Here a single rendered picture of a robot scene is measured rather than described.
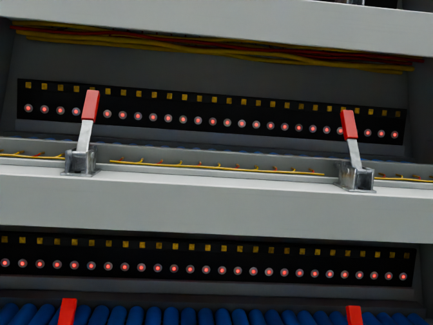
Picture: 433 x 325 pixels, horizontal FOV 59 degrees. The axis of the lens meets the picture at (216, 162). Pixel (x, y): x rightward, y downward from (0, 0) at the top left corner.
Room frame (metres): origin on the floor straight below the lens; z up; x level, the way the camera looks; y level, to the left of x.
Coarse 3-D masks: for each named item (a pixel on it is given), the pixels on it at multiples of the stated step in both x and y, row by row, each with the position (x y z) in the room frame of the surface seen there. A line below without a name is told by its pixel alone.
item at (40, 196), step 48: (240, 144) 0.52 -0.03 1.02; (288, 144) 0.52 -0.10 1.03; (336, 144) 0.53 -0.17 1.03; (384, 144) 0.53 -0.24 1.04; (432, 144) 0.52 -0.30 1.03; (0, 192) 0.33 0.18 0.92; (48, 192) 0.33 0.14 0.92; (96, 192) 0.34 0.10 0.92; (144, 192) 0.34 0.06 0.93; (192, 192) 0.34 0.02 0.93; (240, 192) 0.35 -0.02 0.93; (288, 192) 0.35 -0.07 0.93; (336, 192) 0.35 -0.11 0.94; (384, 192) 0.37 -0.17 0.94; (432, 192) 0.40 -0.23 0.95; (384, 240) 0.37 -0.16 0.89; (432, 240) 0.38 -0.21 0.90
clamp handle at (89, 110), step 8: (88, 96) 0.36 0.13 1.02; (96, 96) 0.36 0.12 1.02; (88, 104) 0.36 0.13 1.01; (96, 104) 0.36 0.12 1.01; (88, 112) 0.36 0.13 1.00; (96, 112) 0.36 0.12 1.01; (88, 120) 0.36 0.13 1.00; (88, 128) 0.35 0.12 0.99; (80, 136) 0.35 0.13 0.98; (88, 136) 0.35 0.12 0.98; (80, 144) 0.35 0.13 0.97; (88, 144) 0.35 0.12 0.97
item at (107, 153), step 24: (0, 144) 0.39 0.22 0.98; (24, 144) 0.39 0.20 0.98; (48, 144) 0.39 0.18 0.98; (72, 144) 0.39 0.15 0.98; (96, 144) 0.39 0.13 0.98; (120, 144) 0.41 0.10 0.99; (192, 168) 0.41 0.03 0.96; (216, 168) 0.39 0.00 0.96; (240, 168) 0.41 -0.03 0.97; (264, 168) 0.42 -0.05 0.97; (288, 168) 0.42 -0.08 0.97; (312, 168) 0.42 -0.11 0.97; (384, 168) 0.43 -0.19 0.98; (408, 168) 0.43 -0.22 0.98; (432, 168) 0.43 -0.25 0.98
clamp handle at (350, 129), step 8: (344, 112) 0.39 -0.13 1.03; (352, 112) 0.39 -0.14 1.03; (344, 120) 0.39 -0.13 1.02; (352, 120) 0.39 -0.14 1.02; (344, 128) 0.39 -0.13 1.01; (352, 128) 0.38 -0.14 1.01; (344, 136) 0.39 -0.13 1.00; (352, 136) 0.38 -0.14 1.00; (352, 144) 0.38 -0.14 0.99; (352, 152) 0.38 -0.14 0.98; (352, 160) 0.37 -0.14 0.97; (360, 160) 0.38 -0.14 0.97; (360, 168) 0.37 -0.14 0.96
